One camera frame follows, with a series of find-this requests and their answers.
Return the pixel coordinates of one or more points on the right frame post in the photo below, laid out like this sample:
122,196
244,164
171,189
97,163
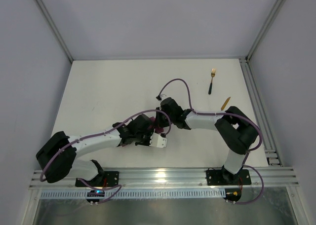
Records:
272,15

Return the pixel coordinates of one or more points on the right aluminium rail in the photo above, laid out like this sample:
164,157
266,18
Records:
269,142

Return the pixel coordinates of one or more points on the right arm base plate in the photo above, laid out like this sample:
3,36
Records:
216,177

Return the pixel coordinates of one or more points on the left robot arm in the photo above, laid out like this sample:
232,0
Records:
61,155

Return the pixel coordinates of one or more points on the controller board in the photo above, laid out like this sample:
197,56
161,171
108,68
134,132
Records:
232,195
94,197

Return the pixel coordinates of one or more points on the black handled gold knife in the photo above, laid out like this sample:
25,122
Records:
225,103

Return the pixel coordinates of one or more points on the right controller board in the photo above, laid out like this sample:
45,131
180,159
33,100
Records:
232,195

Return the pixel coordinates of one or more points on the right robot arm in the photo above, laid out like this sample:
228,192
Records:
239,133

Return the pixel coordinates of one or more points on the gold fork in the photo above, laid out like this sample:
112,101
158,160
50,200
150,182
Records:
213,73

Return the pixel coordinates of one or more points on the left frame post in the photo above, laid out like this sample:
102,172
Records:
51,24

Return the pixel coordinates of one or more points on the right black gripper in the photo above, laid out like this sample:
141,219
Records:
161,119

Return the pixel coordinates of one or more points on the aluminium rail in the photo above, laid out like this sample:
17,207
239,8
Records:
269,142
178,178

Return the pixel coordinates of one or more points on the left controller board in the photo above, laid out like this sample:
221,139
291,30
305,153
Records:
94,197

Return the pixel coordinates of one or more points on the frame post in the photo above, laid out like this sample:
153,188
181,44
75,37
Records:
272,15
51,24

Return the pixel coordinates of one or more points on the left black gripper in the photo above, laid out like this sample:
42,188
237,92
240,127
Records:
147,132

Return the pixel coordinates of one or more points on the purple satin napkin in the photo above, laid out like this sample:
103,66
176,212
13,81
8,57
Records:
156,124

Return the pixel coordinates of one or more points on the front aluminium rail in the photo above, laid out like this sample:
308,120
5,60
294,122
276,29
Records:
178,178

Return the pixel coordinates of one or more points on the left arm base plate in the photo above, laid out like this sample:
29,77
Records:
111,178

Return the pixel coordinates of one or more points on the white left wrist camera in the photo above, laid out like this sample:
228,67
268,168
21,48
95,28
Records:
158,141

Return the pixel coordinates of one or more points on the slotted cable duct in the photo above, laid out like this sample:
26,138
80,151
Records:
158,193

